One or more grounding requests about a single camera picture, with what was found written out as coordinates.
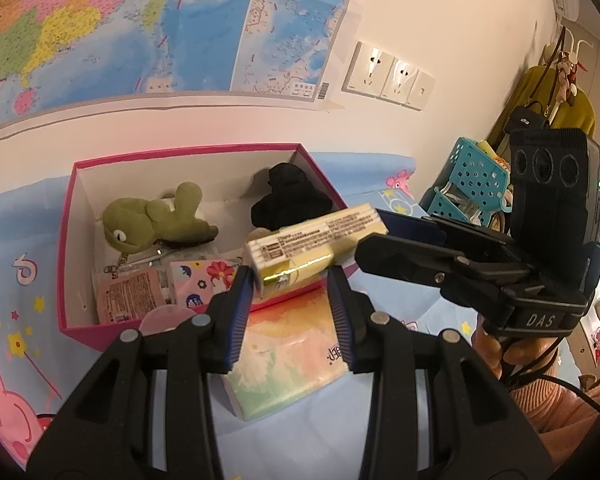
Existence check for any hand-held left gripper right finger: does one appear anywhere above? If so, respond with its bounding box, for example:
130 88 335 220
327 266 556 480

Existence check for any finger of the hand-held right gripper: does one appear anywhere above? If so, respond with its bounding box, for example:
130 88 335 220
376 208 512 262
354 233 472 289

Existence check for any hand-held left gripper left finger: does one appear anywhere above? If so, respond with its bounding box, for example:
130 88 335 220
27 265 255 480

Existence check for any pink floral tissue packet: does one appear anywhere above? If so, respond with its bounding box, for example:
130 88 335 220
168 258 242 312

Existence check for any yellow gold tissue packet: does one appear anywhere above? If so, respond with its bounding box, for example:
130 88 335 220
243 202 389 295

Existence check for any peach spout pouch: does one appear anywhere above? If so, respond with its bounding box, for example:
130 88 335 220
97 267 174 325

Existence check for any black soft cloth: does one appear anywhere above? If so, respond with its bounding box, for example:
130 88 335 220
249 162 334 231

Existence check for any green frog plush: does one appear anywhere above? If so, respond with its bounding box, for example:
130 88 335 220
102 182 220 254

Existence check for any pink cardboard box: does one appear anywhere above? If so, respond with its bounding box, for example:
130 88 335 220
57 142 362 354

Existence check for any person's right forearm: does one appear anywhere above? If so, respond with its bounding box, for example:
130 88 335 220
506 374 600 435

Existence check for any person's right hand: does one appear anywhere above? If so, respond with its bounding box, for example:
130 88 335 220
471 314 564 392

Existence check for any pastel tissue pack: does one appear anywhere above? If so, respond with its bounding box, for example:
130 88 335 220
222 287 352 422

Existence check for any teal plastic basket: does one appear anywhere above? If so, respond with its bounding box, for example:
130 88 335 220
419 136 512 227

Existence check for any small black bag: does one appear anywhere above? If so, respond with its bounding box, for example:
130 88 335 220
509 104 552 132

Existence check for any yellow hanging garment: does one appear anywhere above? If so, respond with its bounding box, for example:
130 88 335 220
489 64 597 162

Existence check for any red white hanging charm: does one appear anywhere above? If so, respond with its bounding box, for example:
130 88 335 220
554 57 589 107

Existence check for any white coat rack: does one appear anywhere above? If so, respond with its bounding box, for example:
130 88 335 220
539 22 597 127

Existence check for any white wall switch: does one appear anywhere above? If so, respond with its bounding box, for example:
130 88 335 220
405 71 436 112

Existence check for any white wall socket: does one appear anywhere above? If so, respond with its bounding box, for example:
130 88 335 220
342 41 396 99
380 57 422 106

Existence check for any black cable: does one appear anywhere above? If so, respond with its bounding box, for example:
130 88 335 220
500 345 600 413

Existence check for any colourful wall map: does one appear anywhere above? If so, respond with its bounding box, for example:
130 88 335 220
0 0 364 134

